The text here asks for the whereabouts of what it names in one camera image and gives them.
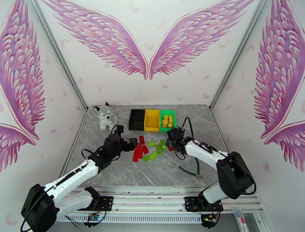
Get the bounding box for green plastic bin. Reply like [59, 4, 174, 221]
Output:
[159, 110, 177, 133]

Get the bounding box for black plastic bin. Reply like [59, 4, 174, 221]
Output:
[128, 109, 146, 131]

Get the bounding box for yellow plastic bin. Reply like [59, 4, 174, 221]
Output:
[144, 109, 161, 132]

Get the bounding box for grey white husky plush toy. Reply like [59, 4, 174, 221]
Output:
[93, 101, 119, 132]

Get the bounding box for black tweezers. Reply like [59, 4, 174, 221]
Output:
[64, 214, 83, 227]

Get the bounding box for clear labelled box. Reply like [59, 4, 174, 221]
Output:
[232, 207, 247, 232]

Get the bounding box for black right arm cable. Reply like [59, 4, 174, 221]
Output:
[181, 117, 194, 139]

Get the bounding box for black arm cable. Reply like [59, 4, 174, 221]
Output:
[81, 148, 97, 165]
[181, 117, 194, 139]

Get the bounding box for green handled pliers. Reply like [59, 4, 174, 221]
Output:
[179, 157, 202, 179]

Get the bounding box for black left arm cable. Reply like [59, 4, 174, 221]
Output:
[81, 148, 97, 165]

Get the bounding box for aluminium table edge rail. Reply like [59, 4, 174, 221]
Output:
[209, 109, 249, 194]
[58, 110, 89, 179]

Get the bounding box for aluminium mounting rail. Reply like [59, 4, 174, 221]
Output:
[57, 186, 264, 213]

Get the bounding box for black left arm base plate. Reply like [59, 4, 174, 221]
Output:
[75, 196, 114, 211]

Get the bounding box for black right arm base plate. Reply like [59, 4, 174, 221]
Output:
[185, 196, 223, 212]

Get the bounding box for white slotted cable tray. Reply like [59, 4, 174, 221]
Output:
[56, 213, 203, 224]

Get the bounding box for aluminium corner post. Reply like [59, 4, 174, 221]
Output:
[209, 0, 275, 111]
[26, 0, 89, 111]

